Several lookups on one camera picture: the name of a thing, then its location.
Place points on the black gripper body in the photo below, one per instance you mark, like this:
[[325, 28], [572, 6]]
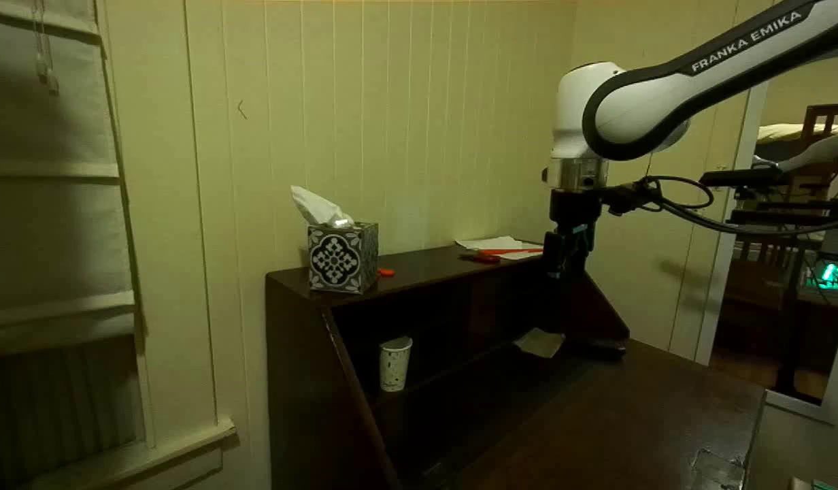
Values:
[[572, 232]]

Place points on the small orange object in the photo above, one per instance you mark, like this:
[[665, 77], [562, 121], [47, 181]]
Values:
[[383, 270]]

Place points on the patterned tissue box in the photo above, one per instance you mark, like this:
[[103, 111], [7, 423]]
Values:
[[341, 247]]

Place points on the wooden railing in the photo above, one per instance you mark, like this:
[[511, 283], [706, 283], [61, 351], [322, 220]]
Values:
[[819, 121]]

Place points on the folded white paper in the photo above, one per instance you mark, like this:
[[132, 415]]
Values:
[[540, 343]]

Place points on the beige roman window shade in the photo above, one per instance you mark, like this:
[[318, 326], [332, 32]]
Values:
[[65, 253]]

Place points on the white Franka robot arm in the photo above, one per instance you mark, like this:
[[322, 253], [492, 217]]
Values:
[[608, 111]]

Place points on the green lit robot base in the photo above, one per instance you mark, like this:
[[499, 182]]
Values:
[[827, 276]]

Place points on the dark wooden secretary desk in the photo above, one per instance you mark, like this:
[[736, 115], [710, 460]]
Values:
[[604, 411]]

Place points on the white paper cup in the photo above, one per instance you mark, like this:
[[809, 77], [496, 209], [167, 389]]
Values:
[[393, 362]]

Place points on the orange spatula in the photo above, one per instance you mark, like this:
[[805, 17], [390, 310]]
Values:
[[499, 256]]

